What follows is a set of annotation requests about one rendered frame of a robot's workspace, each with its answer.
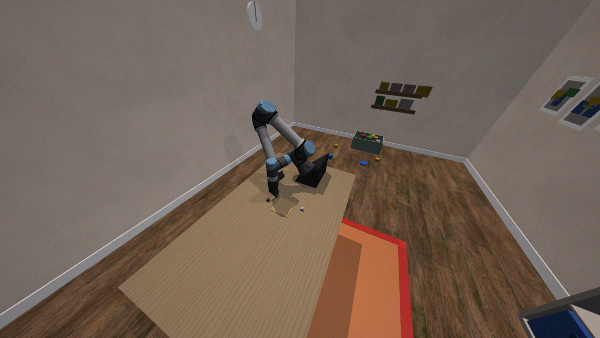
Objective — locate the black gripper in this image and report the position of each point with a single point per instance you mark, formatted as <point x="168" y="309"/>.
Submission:
<point x="273" y="183"/>

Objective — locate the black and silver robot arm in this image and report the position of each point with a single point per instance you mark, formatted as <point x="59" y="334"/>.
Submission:
<point x="265" y="112"/>

